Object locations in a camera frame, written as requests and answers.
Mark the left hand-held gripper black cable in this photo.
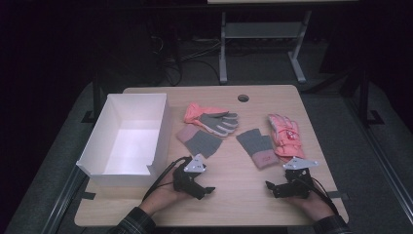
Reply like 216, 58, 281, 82
141, 156, 193, 203

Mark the grey metal stand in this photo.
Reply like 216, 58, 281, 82
218, 10, 313, 85

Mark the white cardboard box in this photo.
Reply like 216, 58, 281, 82
75, 93, 173, 188

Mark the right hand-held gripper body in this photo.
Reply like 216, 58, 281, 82
278, 156, 319, 199

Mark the right hand-held gripper black cable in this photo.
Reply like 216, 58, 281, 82
302, 176, 341, 216

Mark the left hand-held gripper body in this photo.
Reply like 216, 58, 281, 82
171, 154, 208, 196

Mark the aluminium floor rail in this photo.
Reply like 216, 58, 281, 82
343, 97, 413, 225
41, 165, 90, 234

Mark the grey and pink fingerless mitten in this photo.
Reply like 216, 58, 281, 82
235, 128, 281, 171
175, 124, 224, 160

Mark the pink padded ski glove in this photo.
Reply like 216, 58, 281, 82
267, 113, 307, 163

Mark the tangle of black floor cables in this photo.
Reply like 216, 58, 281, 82
148, 32, 222, 88

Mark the person's right hand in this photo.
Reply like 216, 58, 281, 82
288, 181, 335, 222

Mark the black metal post with foot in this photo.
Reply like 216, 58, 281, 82
80, 69, 104, 124
357, 66, 386, 127

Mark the person's left hand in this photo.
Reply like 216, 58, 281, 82
139, 167, 193, 216

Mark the orange glove with grey palm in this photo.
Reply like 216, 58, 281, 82
183, 101, 240, 137

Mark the hand-held gripper black cable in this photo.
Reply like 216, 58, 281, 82
141, 156, 193, 203
302, 176, 341, 216

